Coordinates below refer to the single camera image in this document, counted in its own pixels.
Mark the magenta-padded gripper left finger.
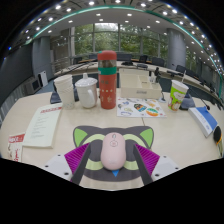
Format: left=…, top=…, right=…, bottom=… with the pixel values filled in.
left=42, top=142, right=92, bottom=186

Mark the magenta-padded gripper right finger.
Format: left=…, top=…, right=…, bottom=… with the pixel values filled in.
left=132, top=143, right=183, bottom=186

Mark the pink computer mouse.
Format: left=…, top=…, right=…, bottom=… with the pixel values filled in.
left=100, top=131, right=127, bottom=171

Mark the cat-face mouse pad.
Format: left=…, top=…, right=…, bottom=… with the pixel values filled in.
left=72, top=125, right=155, bottom=183

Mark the white printed booklet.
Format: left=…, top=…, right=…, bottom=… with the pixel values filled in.
left=21, top=102, right=64, bottom=149

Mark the colourful sticker sheet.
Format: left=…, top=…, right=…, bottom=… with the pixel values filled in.
left=116, top=96, right=167, bottom=119

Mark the red and white pamphlet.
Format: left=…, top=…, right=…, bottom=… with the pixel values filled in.
left=6, top=133, right=26, bottom=163

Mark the black desk microphone unit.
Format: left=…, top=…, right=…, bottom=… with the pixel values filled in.
left=179, top=84, right=212, bottom=112
left=49, top=88, right=80, bottom=105

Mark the white lidded teapot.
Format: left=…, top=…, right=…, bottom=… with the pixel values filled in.
left=74, top=72, right=99, bottom=110

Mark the blue and white book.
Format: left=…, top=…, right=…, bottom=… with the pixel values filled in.
left=187, top=106, right=219, bottom=138

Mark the stack of white paper cups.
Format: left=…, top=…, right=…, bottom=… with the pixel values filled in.
left=53, top=74, right=76, bottom=110

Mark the beige cardboard box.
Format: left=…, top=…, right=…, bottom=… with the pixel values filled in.
left=119, top=68, right=163, bottom=100

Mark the green and white paper cup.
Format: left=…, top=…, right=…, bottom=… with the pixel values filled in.
left=167, top=79, right=190, bottom=112

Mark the red drink bottle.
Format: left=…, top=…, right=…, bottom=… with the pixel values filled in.
left=97, top=50, right=118, bottom=110

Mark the grey box monitor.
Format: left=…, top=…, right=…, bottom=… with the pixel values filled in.
left=24, top=77, right=43, bottom=96

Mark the long curved conference desk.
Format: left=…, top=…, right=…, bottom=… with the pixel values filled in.
left=54, top=59, right=224, bottom=108

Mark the group of dark office chairs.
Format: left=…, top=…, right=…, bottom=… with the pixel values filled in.
left=74, top=53, right=214, bottom=84

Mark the group of ceiling lights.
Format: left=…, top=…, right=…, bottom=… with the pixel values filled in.
left=8, top=0, right=224, bottom=68

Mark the black microphone with yellow ring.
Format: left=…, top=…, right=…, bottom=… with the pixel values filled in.
left=213, top=125, right=224, bottom=158

